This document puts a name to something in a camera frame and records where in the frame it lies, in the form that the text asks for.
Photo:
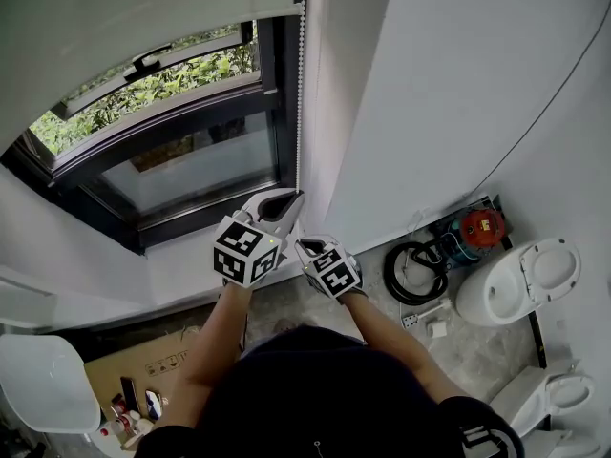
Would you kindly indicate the black smartphone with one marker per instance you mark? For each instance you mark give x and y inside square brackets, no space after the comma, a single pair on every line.
[129,394]
[153,403]

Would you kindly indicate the small red packet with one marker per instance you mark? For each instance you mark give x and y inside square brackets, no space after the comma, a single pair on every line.
[118,402]

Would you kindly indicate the white roller blind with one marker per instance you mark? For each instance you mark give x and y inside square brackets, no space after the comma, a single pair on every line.
[119,41]

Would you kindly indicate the white plastic spoon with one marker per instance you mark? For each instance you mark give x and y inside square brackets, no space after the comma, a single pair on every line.
[143,428]

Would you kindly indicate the white adapter block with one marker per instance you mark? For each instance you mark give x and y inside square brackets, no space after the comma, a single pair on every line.
[436,328]

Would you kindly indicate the red capped white bottle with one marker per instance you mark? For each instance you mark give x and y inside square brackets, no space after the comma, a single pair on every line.
[117,425]

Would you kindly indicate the printed closed cardboard box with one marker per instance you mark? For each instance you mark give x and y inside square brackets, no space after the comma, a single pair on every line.
[143,356]

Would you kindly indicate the red and teal vacuum cleaner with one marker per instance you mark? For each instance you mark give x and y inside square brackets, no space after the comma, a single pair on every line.
[482,227]

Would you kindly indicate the person's right forearm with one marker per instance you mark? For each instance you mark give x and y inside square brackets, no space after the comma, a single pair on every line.
[396,351]

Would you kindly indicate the white power strip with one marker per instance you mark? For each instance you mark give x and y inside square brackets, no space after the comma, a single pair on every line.
[429,312]

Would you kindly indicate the white toilet with tank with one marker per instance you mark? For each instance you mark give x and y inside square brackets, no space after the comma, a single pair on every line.
[549,399]

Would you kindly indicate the white ceramic basin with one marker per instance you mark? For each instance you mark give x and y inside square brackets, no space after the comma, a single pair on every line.
[43,380]

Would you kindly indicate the black window frame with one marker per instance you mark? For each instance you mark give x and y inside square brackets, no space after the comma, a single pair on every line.
[191,122]

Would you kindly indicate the round white toilet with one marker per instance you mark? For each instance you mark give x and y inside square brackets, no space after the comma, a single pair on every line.
[496,289]

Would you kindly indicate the green trees and shrubs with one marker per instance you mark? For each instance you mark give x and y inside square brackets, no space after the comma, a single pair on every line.
[191,74]

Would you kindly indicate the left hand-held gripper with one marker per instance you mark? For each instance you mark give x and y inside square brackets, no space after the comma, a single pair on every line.
[243,251]

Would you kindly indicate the person's dark shirt torso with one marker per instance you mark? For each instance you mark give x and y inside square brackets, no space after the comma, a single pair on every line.
[324,399]

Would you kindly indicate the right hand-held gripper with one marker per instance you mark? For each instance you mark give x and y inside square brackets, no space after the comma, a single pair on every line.
[339,275]

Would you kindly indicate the person's left forearm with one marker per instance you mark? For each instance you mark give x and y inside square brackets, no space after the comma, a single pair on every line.
[215,351]

